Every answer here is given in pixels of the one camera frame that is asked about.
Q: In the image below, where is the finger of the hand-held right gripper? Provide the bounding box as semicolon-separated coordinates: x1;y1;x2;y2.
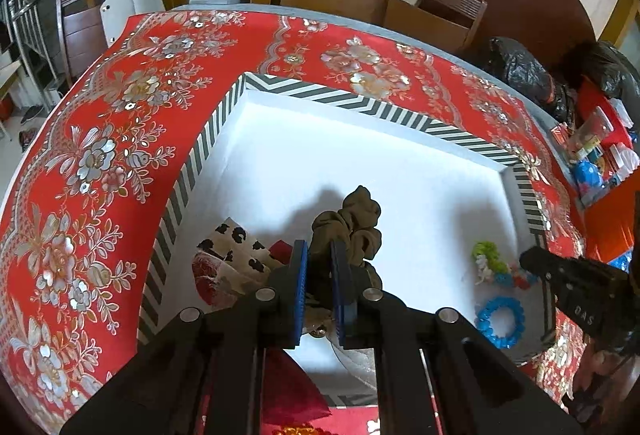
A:
519;246;568;298

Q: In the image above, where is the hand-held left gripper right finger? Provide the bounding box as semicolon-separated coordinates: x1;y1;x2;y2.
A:
330;242;586;435

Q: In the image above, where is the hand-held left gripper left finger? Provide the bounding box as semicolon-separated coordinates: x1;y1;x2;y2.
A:
60;239;309;435

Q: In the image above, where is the olive green scrunchie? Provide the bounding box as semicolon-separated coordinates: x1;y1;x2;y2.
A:
306;185;383;311

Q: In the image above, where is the striped rim white box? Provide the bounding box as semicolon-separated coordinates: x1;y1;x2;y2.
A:
136;72;558;408

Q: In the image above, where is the person's right hand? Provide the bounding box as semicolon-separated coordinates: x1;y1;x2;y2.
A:
572;345;628;403

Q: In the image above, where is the red sheer scrunchie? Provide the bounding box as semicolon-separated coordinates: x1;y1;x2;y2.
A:
191;250;251;313

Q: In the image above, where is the leopard print scrunchie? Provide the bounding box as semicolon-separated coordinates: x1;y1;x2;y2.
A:
196;216;273;275

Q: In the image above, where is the red cloth pouch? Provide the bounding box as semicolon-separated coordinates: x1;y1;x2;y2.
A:
262;347;332;426

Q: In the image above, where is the orange bin of toys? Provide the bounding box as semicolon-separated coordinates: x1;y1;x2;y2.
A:
550;80;640;263

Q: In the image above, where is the black plastic bag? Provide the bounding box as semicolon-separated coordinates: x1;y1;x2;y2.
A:
560;40;640;102
474;36;576;122

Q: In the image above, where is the red floral tablecloth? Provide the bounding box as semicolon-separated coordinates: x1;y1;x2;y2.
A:
0;8;601;435

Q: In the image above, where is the wooden slat chair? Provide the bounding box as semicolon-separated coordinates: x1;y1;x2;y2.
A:
384;0;489;52

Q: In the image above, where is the dark wooden chair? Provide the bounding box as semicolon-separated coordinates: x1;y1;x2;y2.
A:
55;0;110;83

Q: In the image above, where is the metal rack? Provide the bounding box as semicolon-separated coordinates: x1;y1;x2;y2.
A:
0;0;63;116

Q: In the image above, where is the blue bead bracelet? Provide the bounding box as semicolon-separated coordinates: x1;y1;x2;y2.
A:
475;296;526;350

